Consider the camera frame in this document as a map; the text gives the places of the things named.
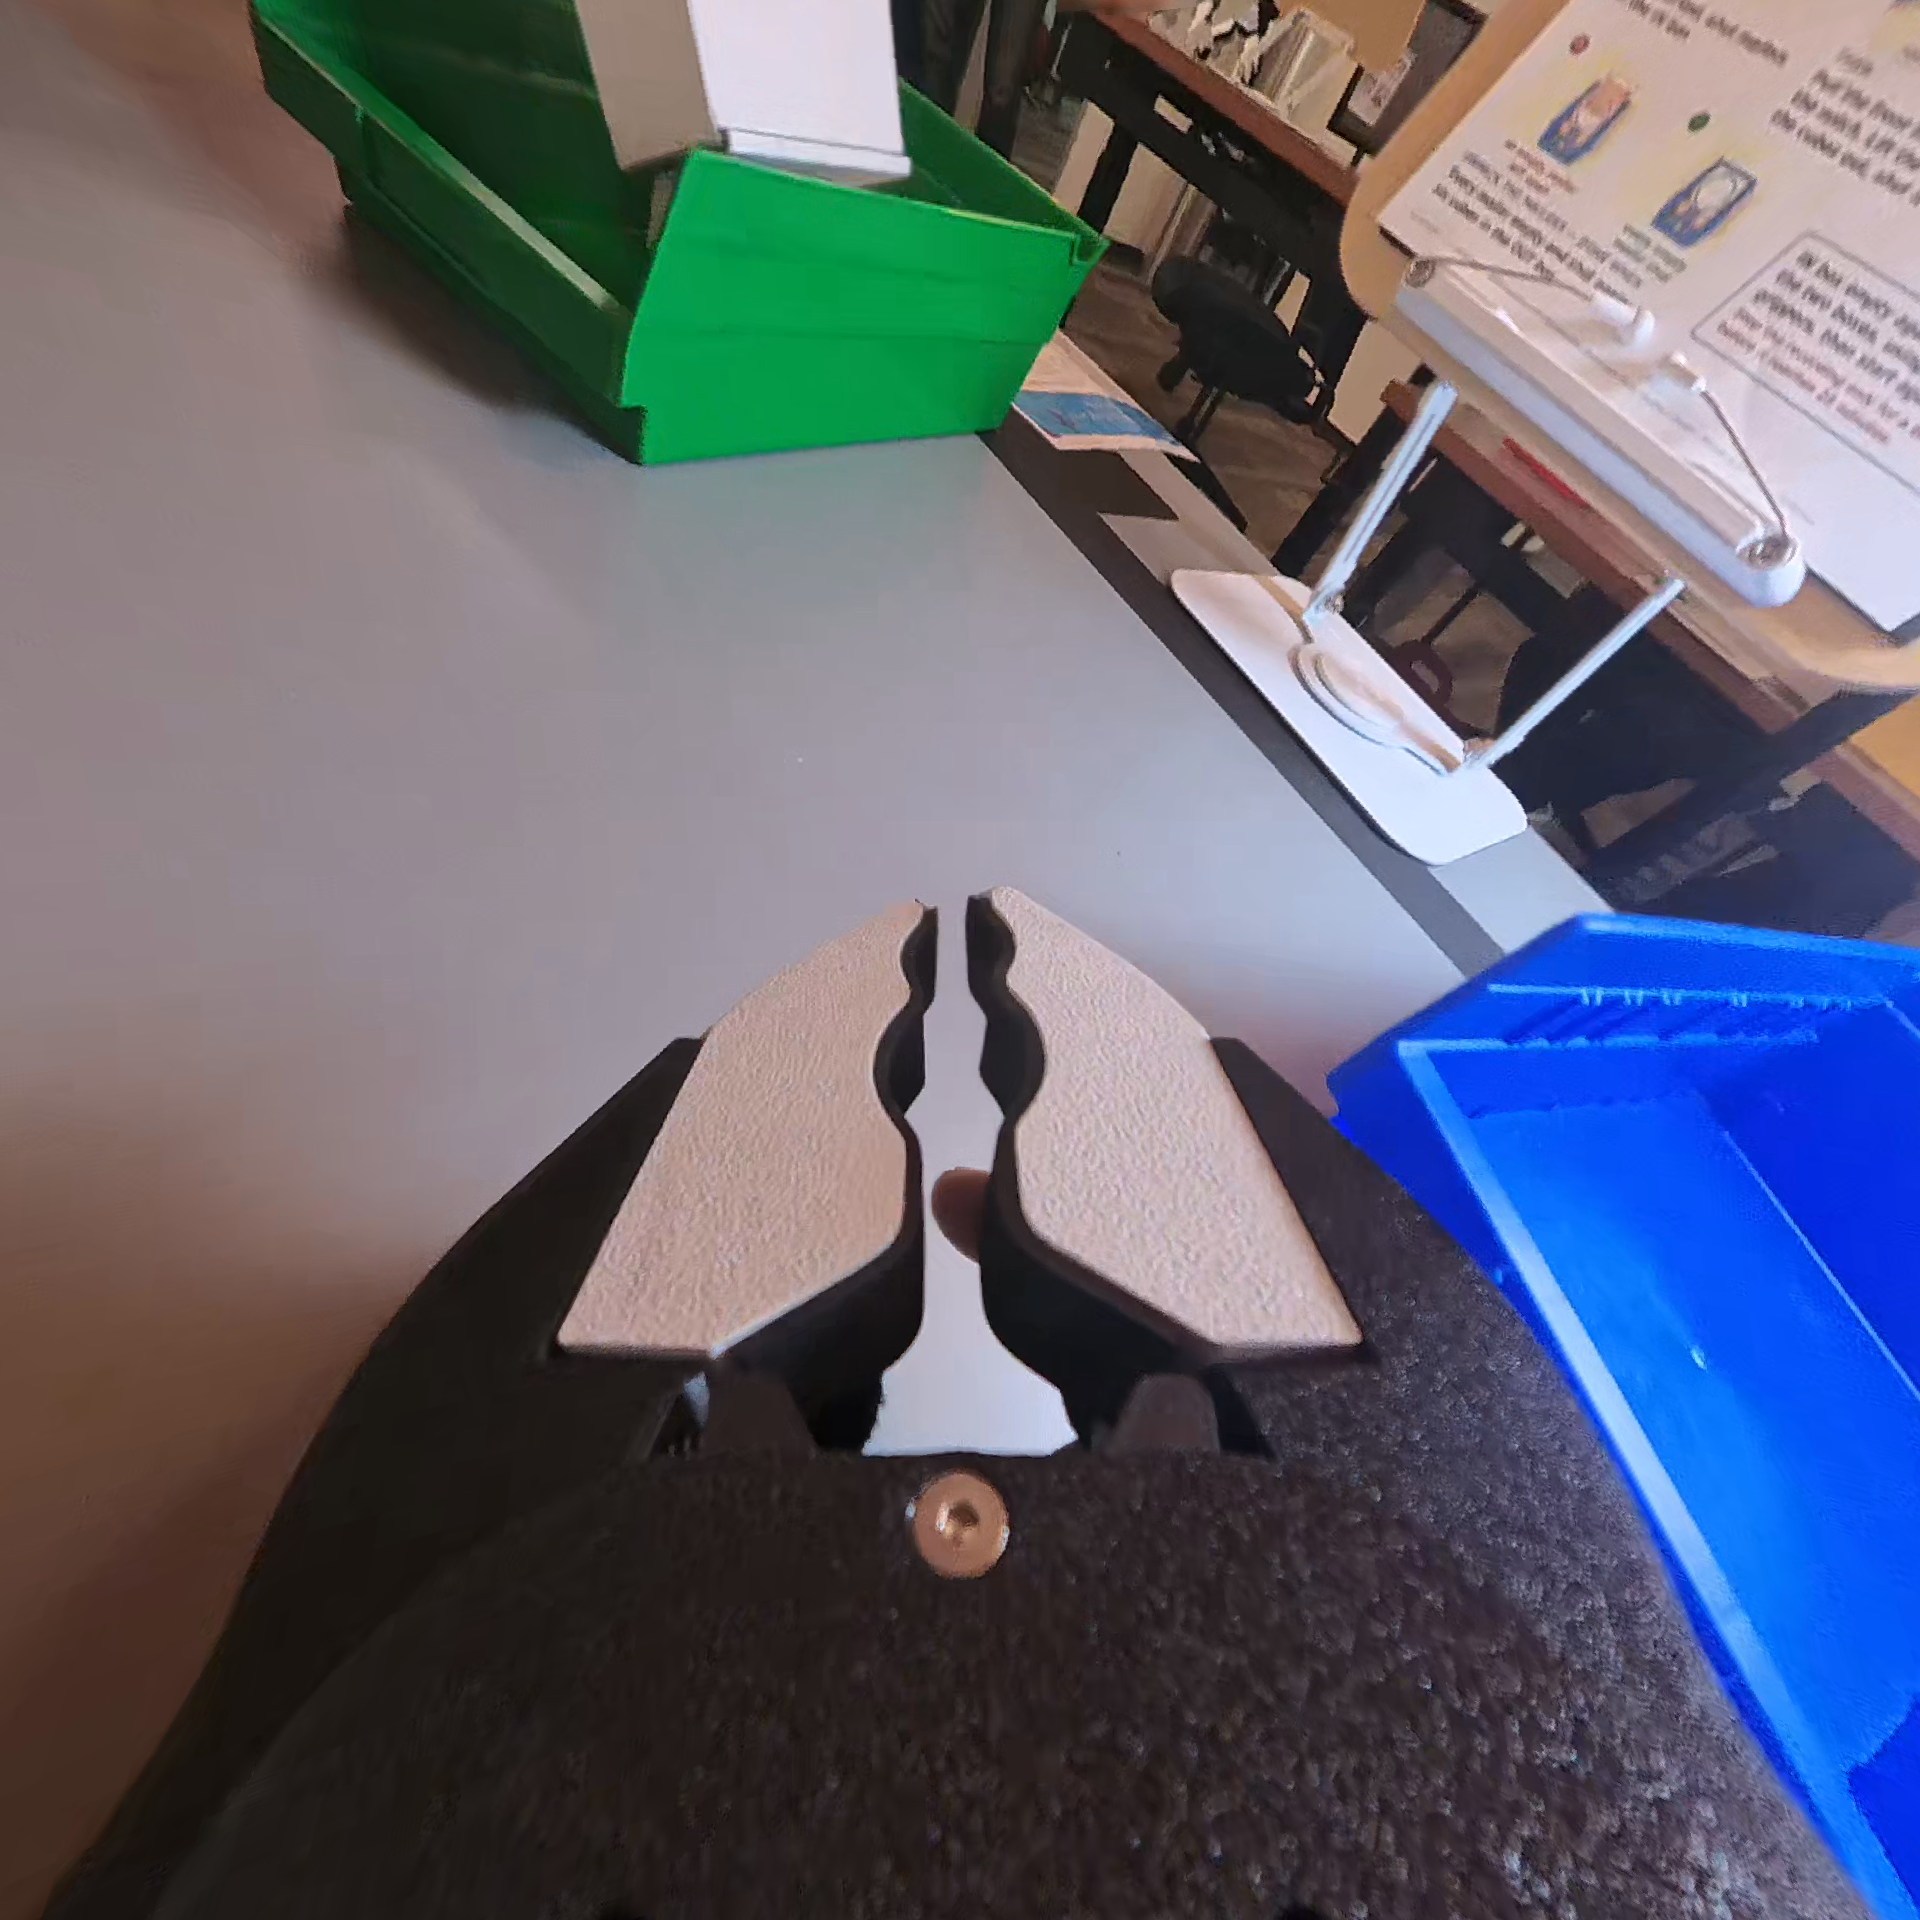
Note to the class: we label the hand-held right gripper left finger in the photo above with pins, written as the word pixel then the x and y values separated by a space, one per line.
pixel 760 1170

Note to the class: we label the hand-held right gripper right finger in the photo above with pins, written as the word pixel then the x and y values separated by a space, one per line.
pixel 1161 1170

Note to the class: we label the blue plastic bin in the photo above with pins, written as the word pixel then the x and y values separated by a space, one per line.
pixel 1678 1271

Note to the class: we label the green plastic bin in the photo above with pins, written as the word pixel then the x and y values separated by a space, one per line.
pixel 842 317

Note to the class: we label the white cardboard box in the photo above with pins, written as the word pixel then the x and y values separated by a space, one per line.
pixel 792 71

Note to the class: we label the person's right hand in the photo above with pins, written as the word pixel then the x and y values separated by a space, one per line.
pixel 962 1213

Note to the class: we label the blue printed card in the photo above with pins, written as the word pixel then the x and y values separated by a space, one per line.
pixel 1099 416

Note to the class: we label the black office chair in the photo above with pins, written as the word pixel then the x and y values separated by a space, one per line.
pixel 1232 332

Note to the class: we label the dark wooden table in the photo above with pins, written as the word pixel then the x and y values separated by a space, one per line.
pixel 1260 132

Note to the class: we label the printed instruction sheet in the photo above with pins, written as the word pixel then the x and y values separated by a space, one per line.
pixel 1729 151

